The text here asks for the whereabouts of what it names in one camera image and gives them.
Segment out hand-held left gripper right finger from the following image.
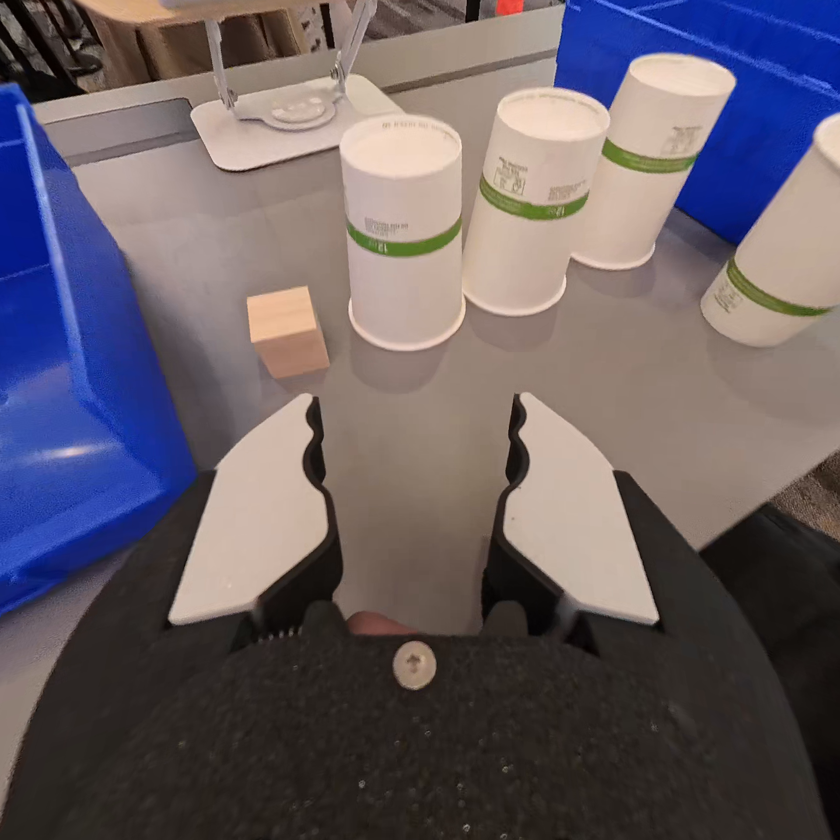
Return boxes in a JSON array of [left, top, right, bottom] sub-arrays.
[[482, 392, 660, 637]]

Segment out wooden cube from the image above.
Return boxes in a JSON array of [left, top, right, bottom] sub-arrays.
[[247, 285, 331, 380]]

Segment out white paper cup green band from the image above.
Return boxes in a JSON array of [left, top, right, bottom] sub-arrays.
[[462, 87, 611, 318], [339, 116, 467, 352], [570, 54, 737, 271], [700, 113, 840, 347]]

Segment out person's dark trousers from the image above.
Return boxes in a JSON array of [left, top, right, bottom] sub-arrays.
[[699, 504, 840, 840]]

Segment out blue plastic bin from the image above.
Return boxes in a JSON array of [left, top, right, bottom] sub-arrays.
[[0, 82, 198, 618], [554, 0, 840, 247]]

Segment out white metal stand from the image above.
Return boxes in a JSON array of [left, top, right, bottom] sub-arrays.
[[161, 0, 404, 173]]

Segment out tan cardboard box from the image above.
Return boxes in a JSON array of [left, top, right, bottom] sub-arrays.
[[88, 13, 309, 83]]

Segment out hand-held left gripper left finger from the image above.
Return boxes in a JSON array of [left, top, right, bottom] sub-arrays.
[[168, 392, 344, 635]]

